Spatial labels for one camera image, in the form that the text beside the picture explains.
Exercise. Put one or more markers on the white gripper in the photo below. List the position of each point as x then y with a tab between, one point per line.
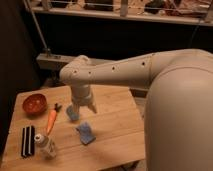
82	95

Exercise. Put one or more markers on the small blue object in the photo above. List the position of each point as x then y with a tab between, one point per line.
71	114

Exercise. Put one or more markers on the red ceramic bowl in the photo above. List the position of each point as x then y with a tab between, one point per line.
35	104

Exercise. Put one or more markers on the orange carrot-shaped pepper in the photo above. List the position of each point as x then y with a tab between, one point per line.
52	118

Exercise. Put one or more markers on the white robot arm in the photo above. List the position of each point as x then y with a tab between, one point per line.
178	116

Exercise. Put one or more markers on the metal tripod pole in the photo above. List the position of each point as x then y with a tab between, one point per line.
47	50

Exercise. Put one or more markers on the cluttered background shelf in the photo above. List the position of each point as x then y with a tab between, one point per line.
186	12

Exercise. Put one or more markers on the black striped eraser block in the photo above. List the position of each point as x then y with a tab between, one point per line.
28	145

